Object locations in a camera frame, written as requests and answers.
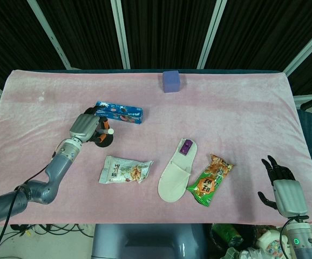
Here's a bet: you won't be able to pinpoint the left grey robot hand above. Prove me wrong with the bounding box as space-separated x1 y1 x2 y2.
69 107 111 144

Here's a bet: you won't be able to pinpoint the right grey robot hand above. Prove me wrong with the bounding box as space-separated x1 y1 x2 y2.
257 155 310 220

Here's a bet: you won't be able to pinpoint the black orange suction tool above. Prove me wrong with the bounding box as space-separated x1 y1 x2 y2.
91 118 116 148

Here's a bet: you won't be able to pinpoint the blue cookie box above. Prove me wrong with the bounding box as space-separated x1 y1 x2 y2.
95 100 144 125

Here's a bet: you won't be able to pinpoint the white toy with coloured dots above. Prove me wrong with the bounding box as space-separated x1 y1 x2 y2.
255 229 289 257

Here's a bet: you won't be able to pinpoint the white nut snack bag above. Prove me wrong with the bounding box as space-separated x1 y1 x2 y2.
99 155 154 185

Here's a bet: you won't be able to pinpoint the green packaging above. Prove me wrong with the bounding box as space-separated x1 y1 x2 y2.
212 223 243 249

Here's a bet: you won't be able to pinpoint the green orange snack bag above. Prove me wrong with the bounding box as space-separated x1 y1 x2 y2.
186 154 235 208

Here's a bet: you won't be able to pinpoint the pink plush table cloth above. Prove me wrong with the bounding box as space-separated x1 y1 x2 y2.
0 69 312 225

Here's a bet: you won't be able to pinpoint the purple foam cube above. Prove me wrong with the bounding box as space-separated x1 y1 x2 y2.
162 70 180 94

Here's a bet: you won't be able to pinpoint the white cloth slipper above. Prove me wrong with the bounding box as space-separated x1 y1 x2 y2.
158 138 199 202

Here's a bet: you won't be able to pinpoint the small purple block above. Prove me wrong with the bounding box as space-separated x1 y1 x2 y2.
179 139 193 156

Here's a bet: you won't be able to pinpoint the grey-blue robot torso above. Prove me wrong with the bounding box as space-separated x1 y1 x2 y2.
91 223 213 259

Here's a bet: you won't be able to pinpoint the black floor cables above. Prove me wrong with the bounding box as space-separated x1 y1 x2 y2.
10 223 94 238

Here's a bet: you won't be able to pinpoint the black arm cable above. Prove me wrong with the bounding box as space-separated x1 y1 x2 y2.
0 145 62 259

